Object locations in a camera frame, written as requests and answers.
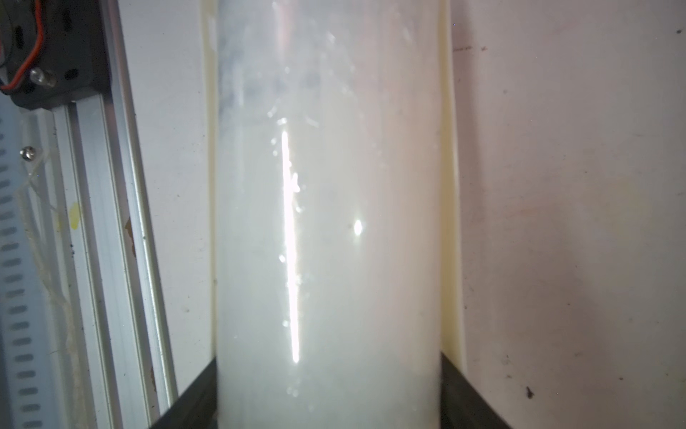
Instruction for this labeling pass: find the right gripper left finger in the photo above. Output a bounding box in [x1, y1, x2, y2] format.
[150, 359, 218, 429]

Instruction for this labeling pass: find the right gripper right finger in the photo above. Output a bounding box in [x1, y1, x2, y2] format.
[441, 354, 509, 429]

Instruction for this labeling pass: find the plastic wrap roll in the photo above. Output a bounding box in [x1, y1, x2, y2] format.
[214, 1, 441, 428]

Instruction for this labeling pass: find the aluminium rail at front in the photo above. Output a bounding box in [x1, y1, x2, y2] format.
[0, 90, 180, 429]

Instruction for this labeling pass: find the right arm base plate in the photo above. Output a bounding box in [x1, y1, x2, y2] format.
[1, 0, 110, 110]

